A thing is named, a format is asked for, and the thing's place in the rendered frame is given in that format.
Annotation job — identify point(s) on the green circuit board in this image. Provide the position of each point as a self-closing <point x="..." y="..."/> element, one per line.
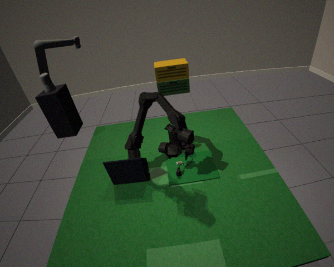
<point x="201" y="168"/>

